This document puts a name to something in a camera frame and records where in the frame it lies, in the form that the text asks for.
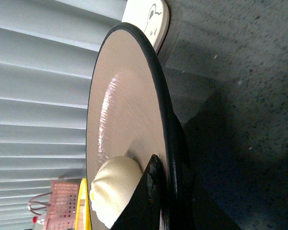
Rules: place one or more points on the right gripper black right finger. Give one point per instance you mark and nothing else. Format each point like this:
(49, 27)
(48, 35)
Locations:
(206, 213)

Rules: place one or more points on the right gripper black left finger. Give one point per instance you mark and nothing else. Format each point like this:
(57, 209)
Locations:
(148, 208)

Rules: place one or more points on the white steamed bun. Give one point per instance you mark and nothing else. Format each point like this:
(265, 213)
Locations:
(113, 187)

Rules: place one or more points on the brown plate with black rim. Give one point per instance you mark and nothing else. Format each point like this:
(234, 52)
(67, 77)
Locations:
(130, 114)

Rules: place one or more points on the white rectangular bear tray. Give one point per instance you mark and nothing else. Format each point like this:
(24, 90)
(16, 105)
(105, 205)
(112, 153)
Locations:
(151, 17)

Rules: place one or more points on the yellow rimmed wooden steamer basket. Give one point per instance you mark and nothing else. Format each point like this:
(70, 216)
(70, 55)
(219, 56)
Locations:
(82, 218)

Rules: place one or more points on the pink plastic crate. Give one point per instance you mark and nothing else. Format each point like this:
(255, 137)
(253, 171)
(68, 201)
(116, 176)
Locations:
(63, 204)

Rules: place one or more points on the plastic bottle with red cap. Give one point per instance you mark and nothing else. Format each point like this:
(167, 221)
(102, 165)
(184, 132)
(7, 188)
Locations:
(39, 220)

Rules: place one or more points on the grey pleated curtain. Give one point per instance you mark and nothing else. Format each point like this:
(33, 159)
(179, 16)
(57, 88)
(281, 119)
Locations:
(48, 50)

